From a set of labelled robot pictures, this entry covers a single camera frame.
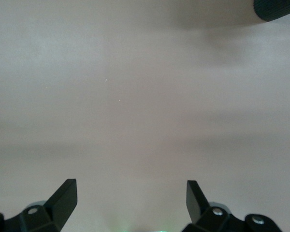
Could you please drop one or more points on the black foam cylinder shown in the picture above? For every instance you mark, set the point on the black foam cylinder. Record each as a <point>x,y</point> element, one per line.
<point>275,8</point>

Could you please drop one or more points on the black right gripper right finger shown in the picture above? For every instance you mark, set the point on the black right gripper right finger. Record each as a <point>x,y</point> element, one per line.
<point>195,205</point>

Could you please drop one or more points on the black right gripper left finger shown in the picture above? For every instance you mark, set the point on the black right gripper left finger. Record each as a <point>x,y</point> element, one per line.
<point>60,205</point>

